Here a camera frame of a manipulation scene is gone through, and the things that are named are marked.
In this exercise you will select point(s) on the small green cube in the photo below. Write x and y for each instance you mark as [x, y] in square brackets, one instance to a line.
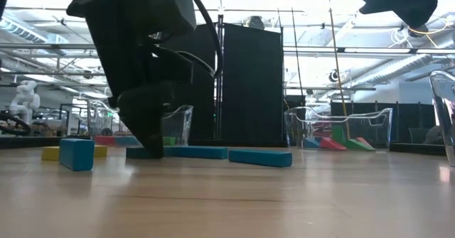
[169, 140]

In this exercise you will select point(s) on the white robot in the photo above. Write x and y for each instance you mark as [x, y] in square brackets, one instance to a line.
[25, 101]

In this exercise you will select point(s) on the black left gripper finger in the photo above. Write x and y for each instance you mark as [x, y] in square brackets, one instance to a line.
[133, 117]
[156, 117]

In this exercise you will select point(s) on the person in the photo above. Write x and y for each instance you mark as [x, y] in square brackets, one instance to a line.
[433, 135]

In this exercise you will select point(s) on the long blue block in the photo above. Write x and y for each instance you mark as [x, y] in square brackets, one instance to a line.
[199, 152]
[261, 158]

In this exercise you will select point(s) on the long yellow block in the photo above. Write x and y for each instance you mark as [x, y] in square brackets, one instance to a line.
[49, 153]

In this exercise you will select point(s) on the medium green block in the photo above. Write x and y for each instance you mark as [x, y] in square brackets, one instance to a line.
[339, 134]

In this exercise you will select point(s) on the medium blue block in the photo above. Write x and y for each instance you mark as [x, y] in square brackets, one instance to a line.
[311, 143]

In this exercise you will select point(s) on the small black ceiling reel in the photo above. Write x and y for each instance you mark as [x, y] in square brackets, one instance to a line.
[333, 76]

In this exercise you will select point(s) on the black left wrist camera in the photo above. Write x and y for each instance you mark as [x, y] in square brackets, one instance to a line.
[163, 7]

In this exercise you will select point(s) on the black overhead camera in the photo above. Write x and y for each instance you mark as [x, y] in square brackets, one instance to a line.
[256, 22]

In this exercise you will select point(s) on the black folding partition screen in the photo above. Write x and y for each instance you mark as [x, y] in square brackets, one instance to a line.
[249, 89]

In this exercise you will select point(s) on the low black partition wall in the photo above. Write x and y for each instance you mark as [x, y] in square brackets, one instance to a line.
[401, 120]

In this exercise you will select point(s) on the blue upright cube block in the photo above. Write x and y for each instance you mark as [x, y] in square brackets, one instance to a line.
[76, 154]

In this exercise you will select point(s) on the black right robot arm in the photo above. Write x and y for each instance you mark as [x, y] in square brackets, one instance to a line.
[401, 0]

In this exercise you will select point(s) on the large clear plastic bin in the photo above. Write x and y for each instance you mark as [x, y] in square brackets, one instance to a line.
[444, 117]

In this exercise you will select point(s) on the grey office chair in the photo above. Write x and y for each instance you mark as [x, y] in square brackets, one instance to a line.
[416, 135]

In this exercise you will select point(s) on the long teal block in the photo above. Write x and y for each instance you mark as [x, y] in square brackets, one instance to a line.
[136, 153]

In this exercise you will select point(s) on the small red block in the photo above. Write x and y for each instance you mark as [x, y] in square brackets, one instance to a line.
[104, 140]

